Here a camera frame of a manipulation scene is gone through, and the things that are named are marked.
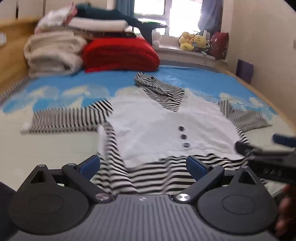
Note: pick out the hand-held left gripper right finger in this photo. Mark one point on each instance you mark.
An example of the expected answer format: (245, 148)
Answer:
(196, 167)

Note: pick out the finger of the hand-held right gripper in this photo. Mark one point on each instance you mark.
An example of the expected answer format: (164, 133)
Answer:
(245, 148)
(283, 139)

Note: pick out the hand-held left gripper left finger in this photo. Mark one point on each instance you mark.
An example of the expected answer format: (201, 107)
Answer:
(89, 165)

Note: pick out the white black striped shirt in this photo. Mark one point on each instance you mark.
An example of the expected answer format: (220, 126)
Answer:
(161, 125)

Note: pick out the person's right hand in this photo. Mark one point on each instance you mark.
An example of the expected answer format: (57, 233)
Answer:
(288, 208)

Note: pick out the purple box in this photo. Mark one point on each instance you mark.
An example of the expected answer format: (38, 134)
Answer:
(244, 69)

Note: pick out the blue white patterned bed mat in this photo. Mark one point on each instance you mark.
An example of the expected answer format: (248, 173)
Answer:
(196, 76)

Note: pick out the dark red plush cushion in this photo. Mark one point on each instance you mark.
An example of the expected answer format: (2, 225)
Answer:
(219, 45)

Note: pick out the red folded blanket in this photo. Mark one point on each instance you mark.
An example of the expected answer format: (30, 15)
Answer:
(118, 54)

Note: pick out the cream folded blanket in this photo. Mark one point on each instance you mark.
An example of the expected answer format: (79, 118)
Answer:
(53, 53)

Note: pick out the yellow plush toys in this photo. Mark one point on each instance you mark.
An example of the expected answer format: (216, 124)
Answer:
(193, 40)

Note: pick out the white plush toy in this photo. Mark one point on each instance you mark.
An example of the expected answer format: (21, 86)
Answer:
(157, 37)

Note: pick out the blue curtain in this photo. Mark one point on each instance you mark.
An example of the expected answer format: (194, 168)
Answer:
(124, 8)
(211, 16)

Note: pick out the wooden headboard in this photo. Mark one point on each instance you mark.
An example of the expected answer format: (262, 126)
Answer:
(13, 51)

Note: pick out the pink white folded cloth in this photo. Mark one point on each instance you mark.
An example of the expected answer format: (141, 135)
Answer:
(57, 17)

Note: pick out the teal garment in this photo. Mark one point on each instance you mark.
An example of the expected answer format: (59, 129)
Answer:
(111, 14)

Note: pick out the window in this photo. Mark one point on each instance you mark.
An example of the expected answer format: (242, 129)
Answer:
(166, 11)

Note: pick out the wooden bed frame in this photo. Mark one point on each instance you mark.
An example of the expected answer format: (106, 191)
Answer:
(261, 95)

